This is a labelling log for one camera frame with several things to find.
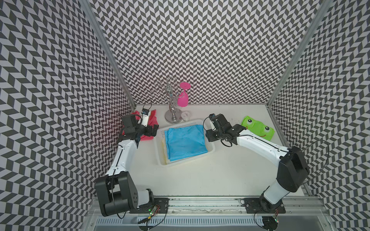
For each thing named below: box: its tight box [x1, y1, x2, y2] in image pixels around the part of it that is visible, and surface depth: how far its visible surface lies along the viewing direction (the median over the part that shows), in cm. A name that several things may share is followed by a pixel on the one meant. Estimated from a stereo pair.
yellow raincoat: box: [161, 138, 168, 165], surface depth 89 cm
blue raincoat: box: [164, 124, 209, 162], surface depth 93 cm
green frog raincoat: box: [241, 115, 276, 142], surface depth 103 cm
